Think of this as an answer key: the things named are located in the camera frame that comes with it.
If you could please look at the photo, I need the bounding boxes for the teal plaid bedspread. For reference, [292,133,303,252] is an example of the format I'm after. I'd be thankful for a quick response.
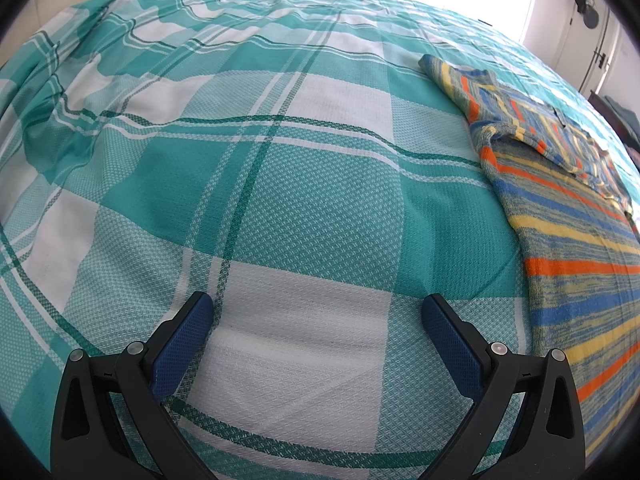
[0,0,640,480]

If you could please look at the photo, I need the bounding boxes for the striped knit t-shirt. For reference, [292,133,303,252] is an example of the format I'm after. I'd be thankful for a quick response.
[417,53,640,467]

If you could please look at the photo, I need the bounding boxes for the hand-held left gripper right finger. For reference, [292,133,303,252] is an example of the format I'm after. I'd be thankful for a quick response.
[421,293,587,480]

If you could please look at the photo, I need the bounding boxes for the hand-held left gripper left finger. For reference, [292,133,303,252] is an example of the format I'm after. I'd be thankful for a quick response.
[50,291,215,480]

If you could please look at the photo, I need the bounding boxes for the dark wooden furniture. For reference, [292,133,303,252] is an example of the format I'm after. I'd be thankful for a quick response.
[590,90,640,161]

